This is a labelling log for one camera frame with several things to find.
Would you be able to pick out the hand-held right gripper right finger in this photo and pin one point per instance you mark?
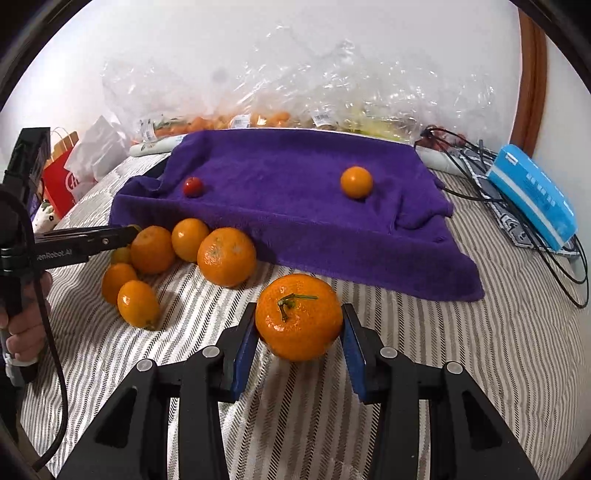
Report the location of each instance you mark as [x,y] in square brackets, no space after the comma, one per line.
[353,355]

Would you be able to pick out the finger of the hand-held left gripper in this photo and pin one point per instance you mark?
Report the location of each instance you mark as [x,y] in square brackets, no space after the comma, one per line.
[111,240]

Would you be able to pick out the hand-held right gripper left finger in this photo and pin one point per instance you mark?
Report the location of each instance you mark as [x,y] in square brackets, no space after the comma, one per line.
[244,355]

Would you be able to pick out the small greenish-brown fruit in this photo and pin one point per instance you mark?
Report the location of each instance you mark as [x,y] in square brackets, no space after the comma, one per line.
[121,256]

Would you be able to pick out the medium dimpled orange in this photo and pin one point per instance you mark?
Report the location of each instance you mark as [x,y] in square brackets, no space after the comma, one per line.
[153,251]

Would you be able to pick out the large mandarin with green stem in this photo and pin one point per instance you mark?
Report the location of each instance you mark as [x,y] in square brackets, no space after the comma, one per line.
[299,323]

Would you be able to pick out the oval smooth orange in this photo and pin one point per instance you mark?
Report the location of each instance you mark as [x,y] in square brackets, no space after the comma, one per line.
[137,304]

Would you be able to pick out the medium round orange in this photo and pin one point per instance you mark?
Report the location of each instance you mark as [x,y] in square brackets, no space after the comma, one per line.
[190,240]

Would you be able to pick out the large speckled mandarin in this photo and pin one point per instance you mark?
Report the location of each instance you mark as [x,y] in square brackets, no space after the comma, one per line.
[226,256]

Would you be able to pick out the person's left hand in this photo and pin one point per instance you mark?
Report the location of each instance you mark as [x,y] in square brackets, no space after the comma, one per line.
[30,332]

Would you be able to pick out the small round orange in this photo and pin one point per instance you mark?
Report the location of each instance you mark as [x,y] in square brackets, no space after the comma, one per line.
[115,279]

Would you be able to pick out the white patterned pouch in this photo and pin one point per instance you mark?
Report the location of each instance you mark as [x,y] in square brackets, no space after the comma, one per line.
[45,214]

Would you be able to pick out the red paper bag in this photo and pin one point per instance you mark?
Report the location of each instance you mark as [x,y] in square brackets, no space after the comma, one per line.
[57,184]

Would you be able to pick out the white plastic bag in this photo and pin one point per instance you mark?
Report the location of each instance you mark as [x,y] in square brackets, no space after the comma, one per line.
[99,147]

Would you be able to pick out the small red fruit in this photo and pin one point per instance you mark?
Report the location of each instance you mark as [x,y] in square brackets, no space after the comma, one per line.
[193,187]

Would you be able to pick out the purple towel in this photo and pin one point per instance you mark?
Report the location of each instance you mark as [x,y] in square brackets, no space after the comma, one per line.
[295,217]

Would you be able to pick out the clear plastic bag of mandarins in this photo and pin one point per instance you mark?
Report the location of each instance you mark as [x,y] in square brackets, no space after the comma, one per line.
[161,92]

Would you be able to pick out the round smooth orange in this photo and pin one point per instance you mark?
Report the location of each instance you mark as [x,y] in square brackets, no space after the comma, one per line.
[356,182]

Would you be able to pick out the clear plastic bag of kumquats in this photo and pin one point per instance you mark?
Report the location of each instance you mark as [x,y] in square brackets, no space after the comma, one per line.
[268,83]

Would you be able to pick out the blue tissue pack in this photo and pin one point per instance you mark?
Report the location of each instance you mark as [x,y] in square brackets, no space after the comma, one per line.
[531,198]

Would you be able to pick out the clear plastic bag of yellow fruit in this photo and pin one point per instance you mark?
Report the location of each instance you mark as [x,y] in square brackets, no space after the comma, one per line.
[397,92]

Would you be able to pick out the brown wooden frame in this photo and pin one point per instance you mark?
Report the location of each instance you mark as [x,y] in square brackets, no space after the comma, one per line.
[531,83]

